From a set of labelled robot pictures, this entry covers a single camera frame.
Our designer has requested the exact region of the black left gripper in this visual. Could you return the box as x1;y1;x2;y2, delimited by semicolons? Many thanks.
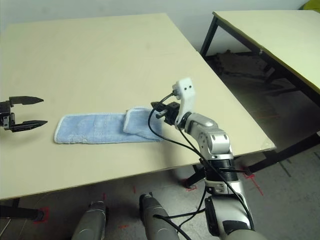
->
0;95;49;133

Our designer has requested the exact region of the yellow-green object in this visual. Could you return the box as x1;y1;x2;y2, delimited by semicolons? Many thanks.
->
301;0;320;11

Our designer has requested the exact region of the grey robot left leg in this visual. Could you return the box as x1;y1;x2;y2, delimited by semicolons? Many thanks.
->
71;199;110;240

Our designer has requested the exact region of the grey robot right leg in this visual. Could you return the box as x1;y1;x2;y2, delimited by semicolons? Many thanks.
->
139;192;181;240

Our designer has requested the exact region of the side table with black frame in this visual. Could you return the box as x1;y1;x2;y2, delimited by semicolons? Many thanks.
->
199;9;320;106

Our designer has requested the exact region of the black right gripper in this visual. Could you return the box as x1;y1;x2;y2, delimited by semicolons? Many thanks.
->
150;101;181;126

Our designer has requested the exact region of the grey robot leg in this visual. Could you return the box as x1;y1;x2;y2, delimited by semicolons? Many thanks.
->
71;199;110;240
139;192;181;240

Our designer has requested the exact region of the red floor tape square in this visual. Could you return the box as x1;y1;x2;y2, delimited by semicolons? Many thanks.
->
33;206;50;223
181;178;198;192

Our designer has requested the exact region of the black table base bar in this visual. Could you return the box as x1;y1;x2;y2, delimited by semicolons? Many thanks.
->
184;163;208;189
0;204;47;221
246;132;320;174

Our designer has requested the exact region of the red floor tape cross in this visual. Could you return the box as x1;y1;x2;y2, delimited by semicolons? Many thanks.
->
241;164;264;196

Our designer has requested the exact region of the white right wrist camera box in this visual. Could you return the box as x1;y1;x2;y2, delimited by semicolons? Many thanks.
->
171;77;196;130

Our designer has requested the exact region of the blue terry towel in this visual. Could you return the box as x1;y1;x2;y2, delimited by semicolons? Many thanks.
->
53;106;163;145

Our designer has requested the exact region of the thin black cable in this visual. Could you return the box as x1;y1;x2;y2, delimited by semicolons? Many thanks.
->
152;184;208;240

